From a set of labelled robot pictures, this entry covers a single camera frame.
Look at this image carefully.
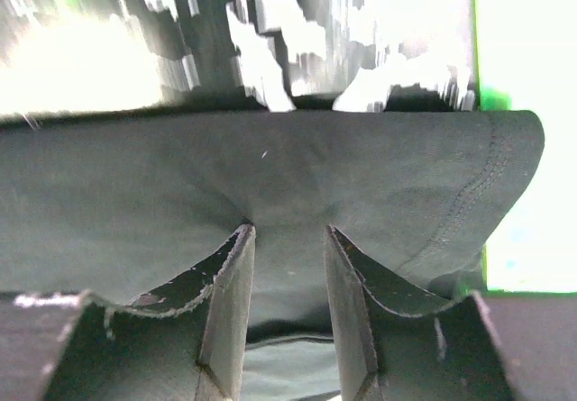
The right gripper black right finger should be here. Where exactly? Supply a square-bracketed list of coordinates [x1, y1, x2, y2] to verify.
[325, 226, 514, 400]

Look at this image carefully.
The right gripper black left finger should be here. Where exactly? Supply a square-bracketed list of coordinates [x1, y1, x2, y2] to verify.
[44, 223, 256, 400]

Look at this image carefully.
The black daisy print t-shirt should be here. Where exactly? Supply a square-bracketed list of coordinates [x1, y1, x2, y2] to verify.
[1, 111, 545, 400]

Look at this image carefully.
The green folding board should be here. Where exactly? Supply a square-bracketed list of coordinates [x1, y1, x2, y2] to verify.
[475, 0, 576, 293]

